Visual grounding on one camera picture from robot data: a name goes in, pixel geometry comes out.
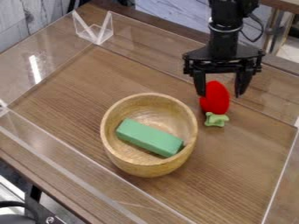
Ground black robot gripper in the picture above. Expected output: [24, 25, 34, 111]
[182, 45, 266, 97]

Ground wooden background furniture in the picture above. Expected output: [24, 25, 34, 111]
[259, 0, 299, 54]

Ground green rectangular block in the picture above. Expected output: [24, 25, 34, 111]
[116, 118, 183, 158]

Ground red plush strawberry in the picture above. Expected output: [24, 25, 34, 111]
[199, 80, 230, 127]

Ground wooden bowl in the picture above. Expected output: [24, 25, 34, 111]
[100, 93, 199, 178]

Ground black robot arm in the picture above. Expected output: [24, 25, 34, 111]
[182, 0, 266, 97]

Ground black cable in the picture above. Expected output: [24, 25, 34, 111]
[239, 12, 267, 43]

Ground black table leg frame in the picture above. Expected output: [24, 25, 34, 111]
[0, 183, 68, 224]

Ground clear acrylic corner bracket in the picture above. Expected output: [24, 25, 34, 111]
[71, 11, 114, 46]

